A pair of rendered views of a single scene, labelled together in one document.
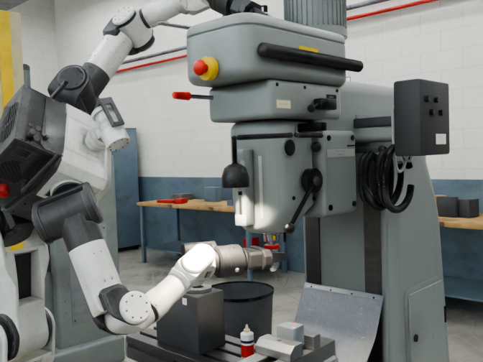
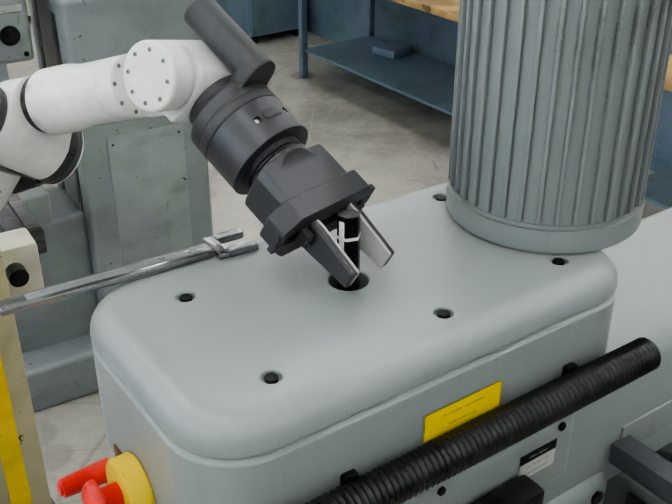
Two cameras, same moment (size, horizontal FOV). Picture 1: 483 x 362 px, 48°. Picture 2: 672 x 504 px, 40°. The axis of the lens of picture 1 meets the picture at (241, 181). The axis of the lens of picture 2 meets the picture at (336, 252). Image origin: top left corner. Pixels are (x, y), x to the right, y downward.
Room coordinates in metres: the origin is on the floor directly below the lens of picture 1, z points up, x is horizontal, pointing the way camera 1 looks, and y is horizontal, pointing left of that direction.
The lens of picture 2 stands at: (0.85, -0.22, 2.32)
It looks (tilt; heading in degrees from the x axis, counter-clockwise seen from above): 29 degrees down; 12
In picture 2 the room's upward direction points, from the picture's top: straight up
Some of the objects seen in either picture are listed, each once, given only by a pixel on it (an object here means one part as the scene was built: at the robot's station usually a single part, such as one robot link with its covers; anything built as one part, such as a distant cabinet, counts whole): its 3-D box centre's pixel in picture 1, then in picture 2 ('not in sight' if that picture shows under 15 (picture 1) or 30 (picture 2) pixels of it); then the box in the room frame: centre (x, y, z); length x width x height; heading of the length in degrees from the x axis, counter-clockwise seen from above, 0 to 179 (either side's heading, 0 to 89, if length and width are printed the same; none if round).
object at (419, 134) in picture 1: (424, 118); not in sight; (1.55, -0.53, 1.62); 0.20 x 0.09 x 0.21; 137
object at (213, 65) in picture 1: (208, 68); (130, 488); (1.39, 0.08, 1.76); 0.06 x 0.02 x 0.06; 47
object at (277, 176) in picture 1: (270, 176); not in sight; (1.56, -0.09, 1.47); 0.21 x 0.19 x 0.32; 47
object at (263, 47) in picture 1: (314, 59); (477, 436); (1.49, -0.21, 1.79); 0.45 x 0.04 x 0.04; 137
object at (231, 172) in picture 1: (235, 174); not in sight; (1.39, 0.02, 1.48); 0.07 x 0.07 x 0.06
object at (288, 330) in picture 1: (290, 335); not in sight; (1.52, -0.13, 1.01); 0.06 x 0.05 x 0.06; 48
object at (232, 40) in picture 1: (269, 58); (360, 346); (1.57, -0.09, 1.81); 0.47 x 0.26 x 0.16; 137
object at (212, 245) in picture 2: (195, 28); (131, 271); (1.53, 0.12, 1.89); 0.24 x 0.04 x 0.01; 134
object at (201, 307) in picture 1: (189, 314); not in sight; (1.79, 0.19, 1.00); 0.22 x 0.12 x 0.20; 46
